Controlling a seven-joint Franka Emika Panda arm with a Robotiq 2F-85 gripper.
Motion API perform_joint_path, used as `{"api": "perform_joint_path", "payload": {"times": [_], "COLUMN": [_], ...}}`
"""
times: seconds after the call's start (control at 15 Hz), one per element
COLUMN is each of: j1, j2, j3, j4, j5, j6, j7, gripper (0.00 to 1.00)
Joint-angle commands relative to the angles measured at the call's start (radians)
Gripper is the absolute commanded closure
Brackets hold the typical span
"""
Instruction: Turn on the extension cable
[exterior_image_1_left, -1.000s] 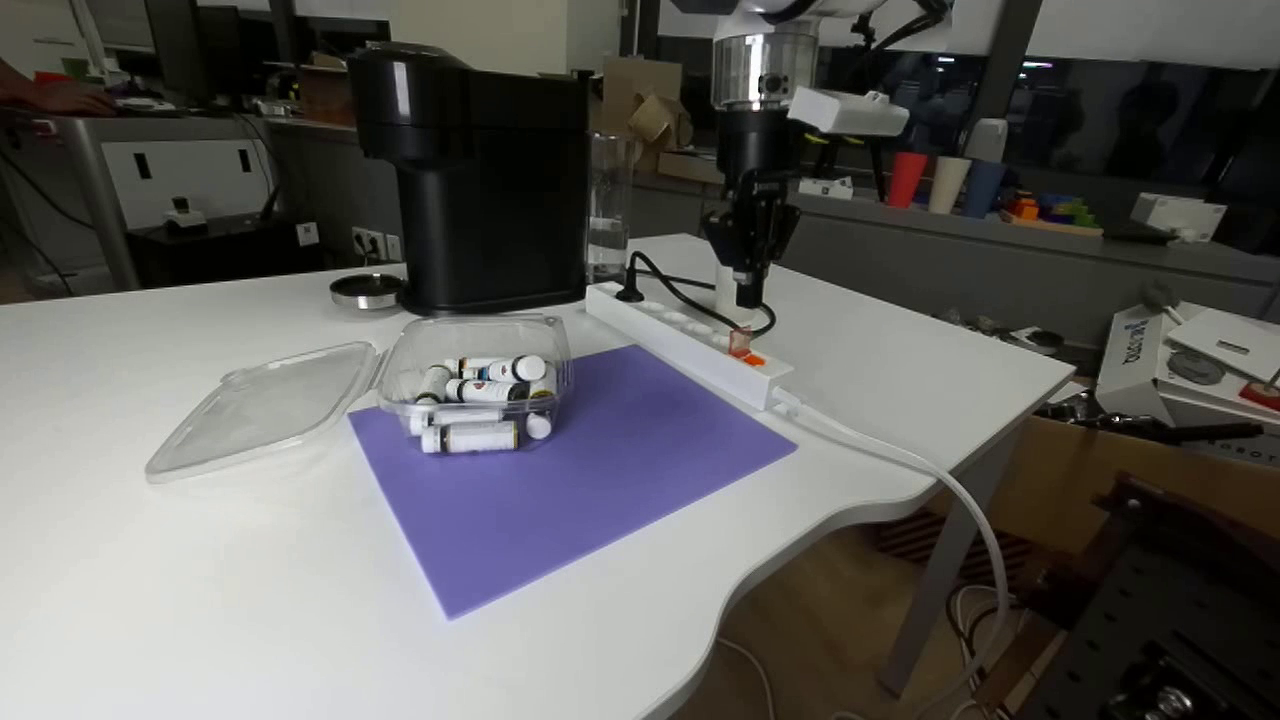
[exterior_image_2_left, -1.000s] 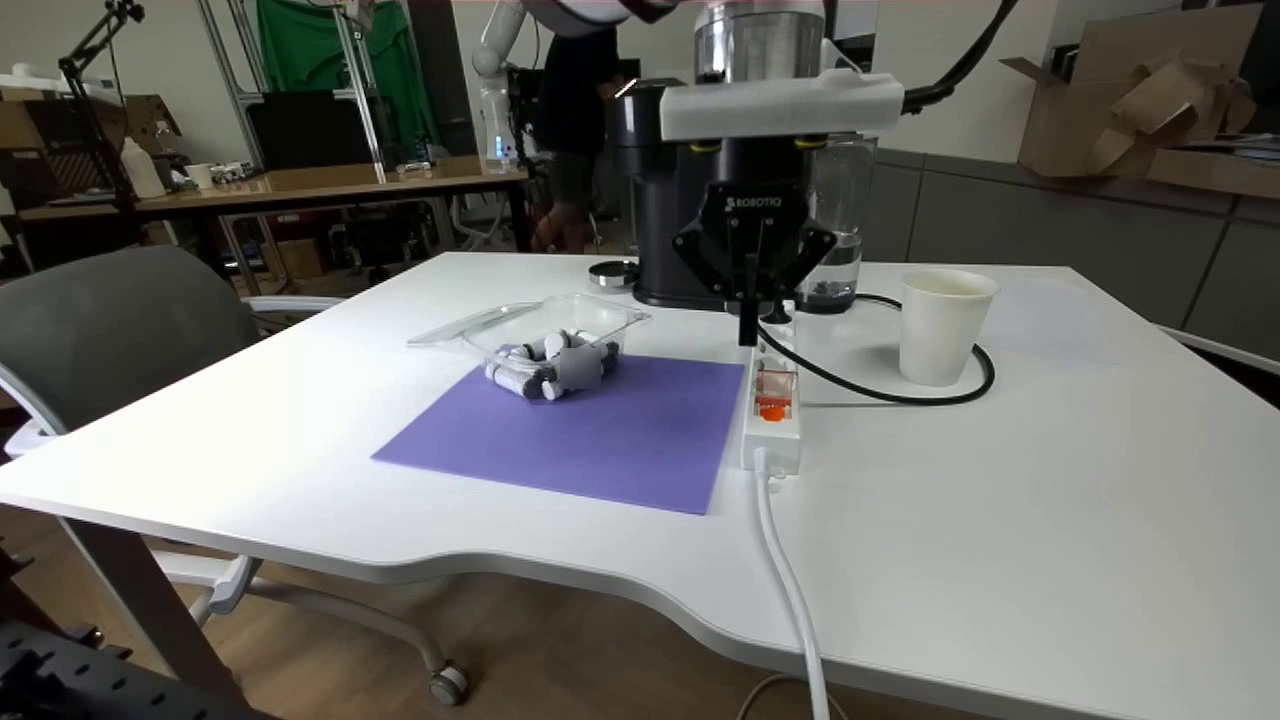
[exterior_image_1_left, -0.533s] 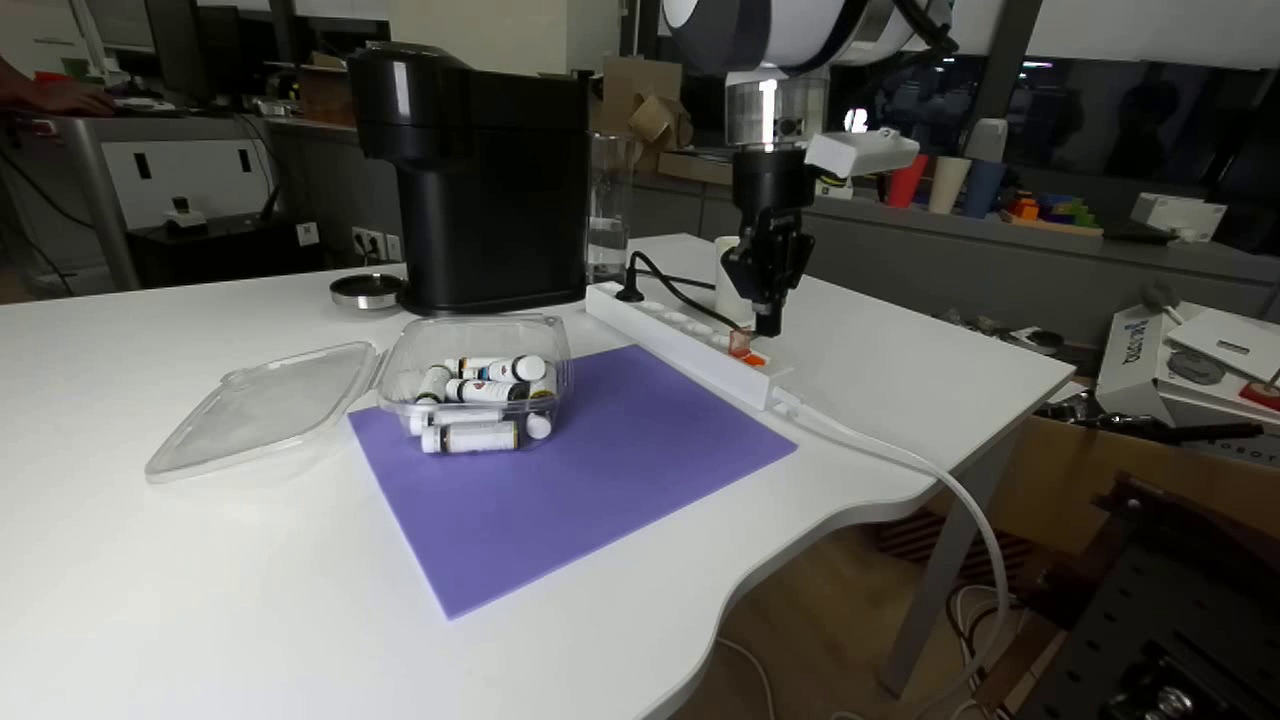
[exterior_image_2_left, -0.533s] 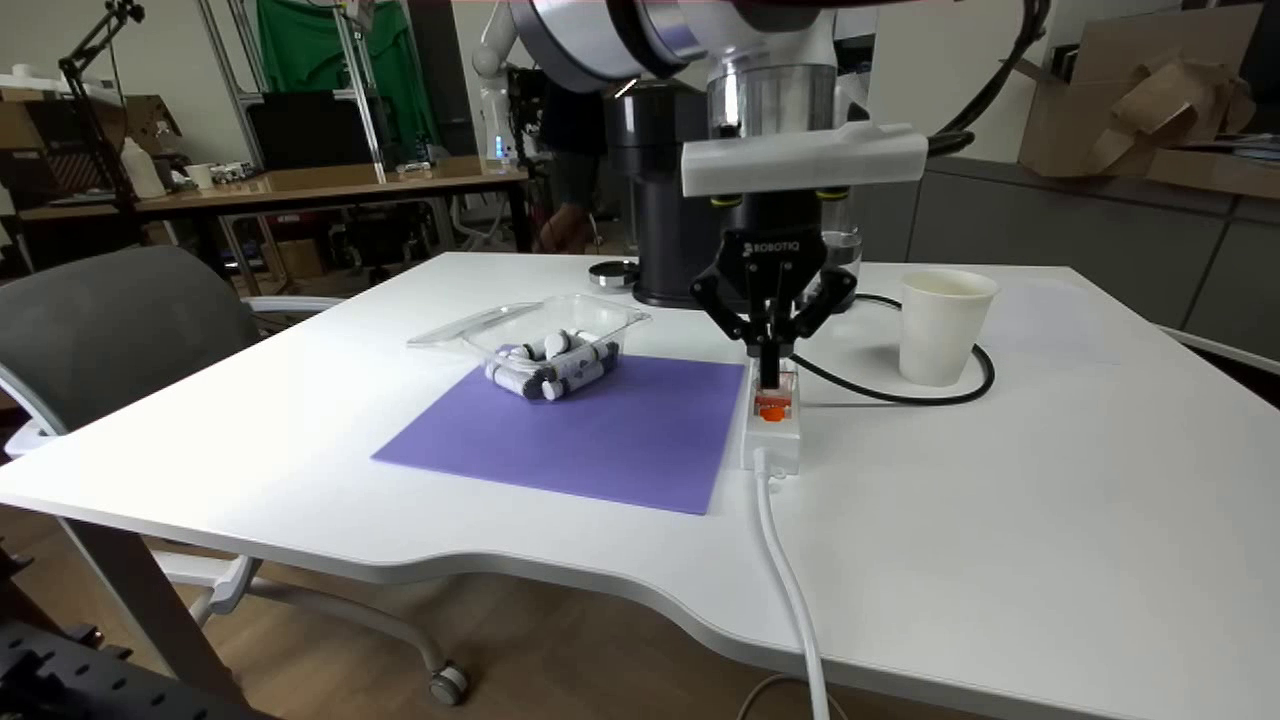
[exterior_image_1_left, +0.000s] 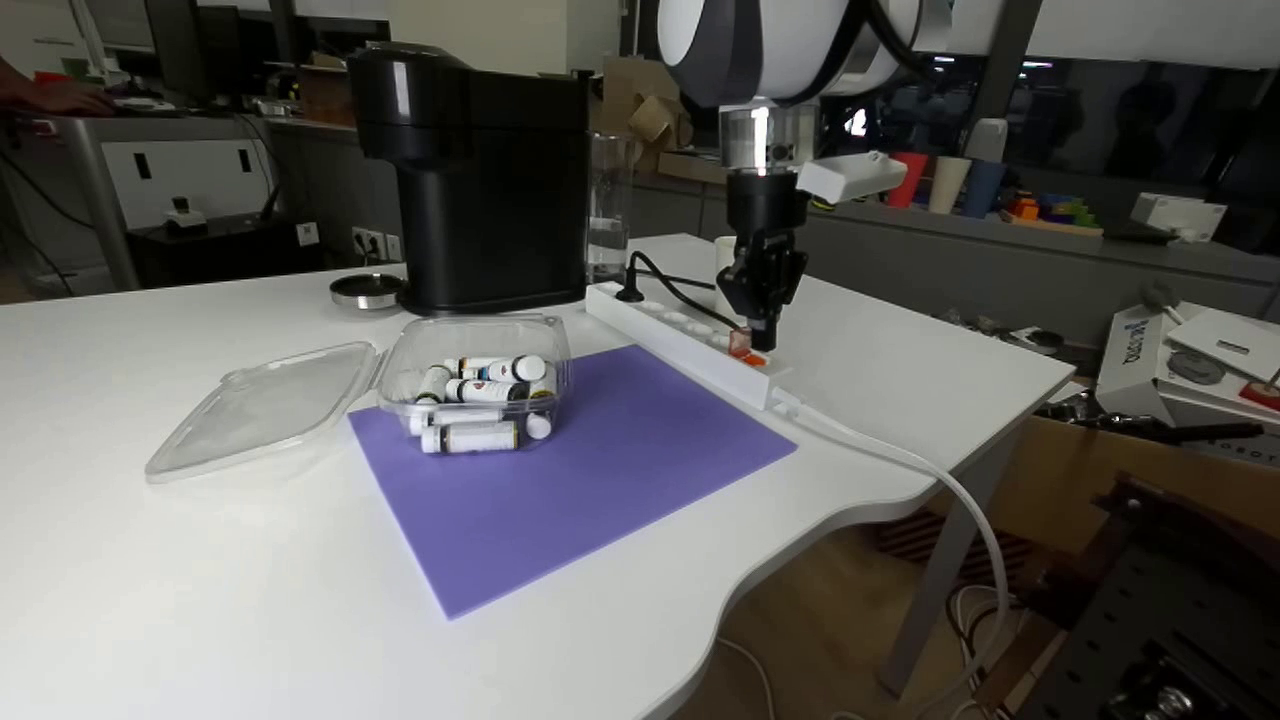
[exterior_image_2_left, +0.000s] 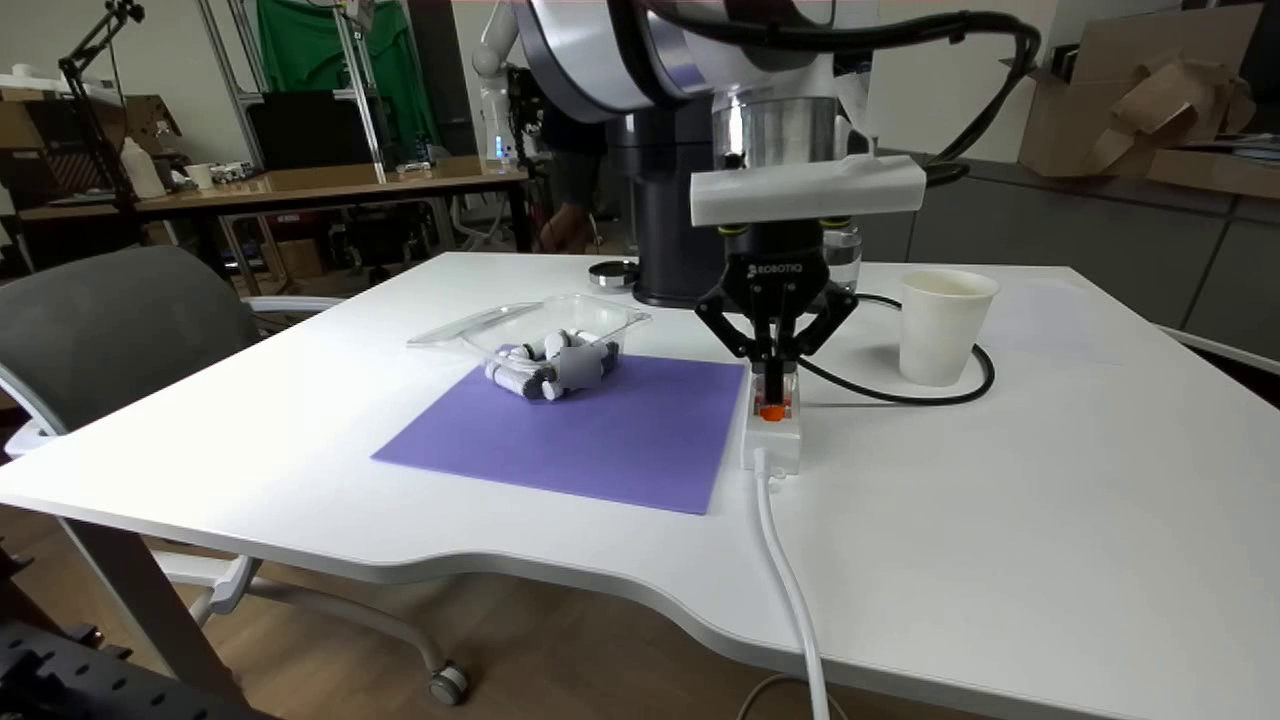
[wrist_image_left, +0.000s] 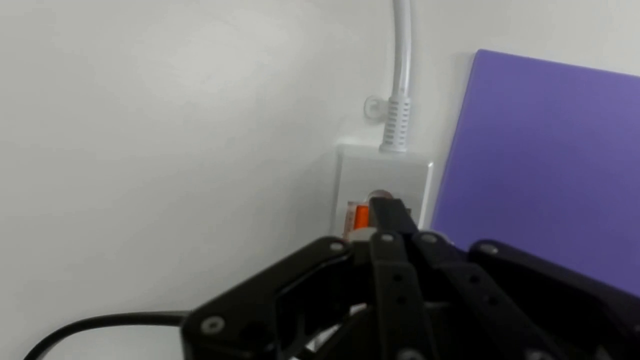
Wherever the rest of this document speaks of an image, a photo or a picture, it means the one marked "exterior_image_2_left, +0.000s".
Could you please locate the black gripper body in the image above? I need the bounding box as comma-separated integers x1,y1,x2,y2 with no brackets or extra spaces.
724,221,839,334

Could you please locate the white power strip orange switch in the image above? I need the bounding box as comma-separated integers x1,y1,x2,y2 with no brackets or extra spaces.
743,357,808,482

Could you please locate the clear drinking glass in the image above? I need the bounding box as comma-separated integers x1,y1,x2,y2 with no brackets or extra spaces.
823,223,862,293

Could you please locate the white paper cup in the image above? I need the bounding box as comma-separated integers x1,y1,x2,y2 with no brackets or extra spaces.
894,270,999,392

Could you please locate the purple mat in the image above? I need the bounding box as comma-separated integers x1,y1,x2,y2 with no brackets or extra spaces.
368,354,751,522

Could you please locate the white cylinder black band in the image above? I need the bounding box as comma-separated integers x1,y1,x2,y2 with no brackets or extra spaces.
525,334,592,364
480,347,545,401
534,357,609,403

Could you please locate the clear plastic lid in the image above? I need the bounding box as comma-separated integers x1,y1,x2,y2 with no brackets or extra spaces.
403,298,552,354

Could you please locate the grey cabinet counter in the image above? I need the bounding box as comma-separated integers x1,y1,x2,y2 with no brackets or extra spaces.
850,156,1280,364

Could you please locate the cardboard boxes pile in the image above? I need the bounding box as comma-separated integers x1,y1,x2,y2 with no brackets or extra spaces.
1015,0,1280,204

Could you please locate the wooden desk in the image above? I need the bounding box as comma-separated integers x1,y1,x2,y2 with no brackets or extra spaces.
0,156,534,293

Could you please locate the black monitor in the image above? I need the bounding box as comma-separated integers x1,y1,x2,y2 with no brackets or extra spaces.
242,94,390,172

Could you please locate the green cloth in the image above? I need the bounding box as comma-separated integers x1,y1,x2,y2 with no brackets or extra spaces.
250,0,440,165

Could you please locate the grey office chair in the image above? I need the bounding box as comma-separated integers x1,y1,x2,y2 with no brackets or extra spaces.
0,242,476,712

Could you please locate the white table leg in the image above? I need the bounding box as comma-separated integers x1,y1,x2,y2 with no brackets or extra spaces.
55,517,250,712

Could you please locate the black cable with plug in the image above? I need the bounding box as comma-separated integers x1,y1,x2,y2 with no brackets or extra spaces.
795,290,999,410

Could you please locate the white power strip cable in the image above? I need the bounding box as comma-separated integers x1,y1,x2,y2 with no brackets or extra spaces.
748,449,839,720

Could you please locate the black perforated metal frame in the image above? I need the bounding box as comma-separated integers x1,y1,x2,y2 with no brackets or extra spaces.
0,540,257,720

